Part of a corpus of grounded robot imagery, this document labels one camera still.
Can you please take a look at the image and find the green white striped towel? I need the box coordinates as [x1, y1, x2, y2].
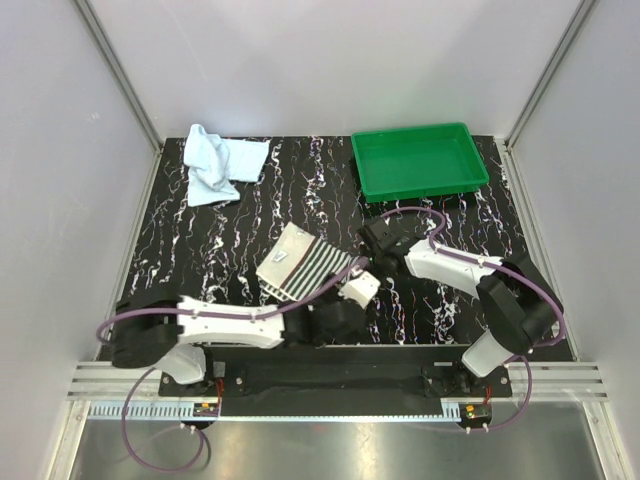
[256, 222, 358, 302]

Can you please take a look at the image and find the light blue towel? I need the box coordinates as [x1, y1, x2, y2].
[183, 124, 270, 207]

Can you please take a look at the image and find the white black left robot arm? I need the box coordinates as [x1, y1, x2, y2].
[109, 292, 370, 396]

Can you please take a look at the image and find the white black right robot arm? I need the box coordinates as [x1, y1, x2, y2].
[358, 218, 566, 397]

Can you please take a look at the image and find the green plastic tray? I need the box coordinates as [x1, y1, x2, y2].
[351, 123, 489, 203]

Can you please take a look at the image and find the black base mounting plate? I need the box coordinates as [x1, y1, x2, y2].
[159, 345, 512, 417]

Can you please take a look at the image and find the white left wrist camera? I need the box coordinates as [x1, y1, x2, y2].
[339, 271, 381, 310]

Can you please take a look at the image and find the left cable junction box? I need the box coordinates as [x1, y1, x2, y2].
[193, 402, 219, 417]

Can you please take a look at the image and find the cable junction box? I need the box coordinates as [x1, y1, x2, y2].
[193, 402, 219, 417]
[464, 403, 492, 423]

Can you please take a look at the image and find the right cable junction box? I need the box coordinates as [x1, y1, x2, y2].
[464, 403, 492, 423]

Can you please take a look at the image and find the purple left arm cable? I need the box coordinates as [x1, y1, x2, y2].
[96, 267, 364, 474]

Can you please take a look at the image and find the aluminium frame rail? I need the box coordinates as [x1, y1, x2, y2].
[66, 362, 608, 402]

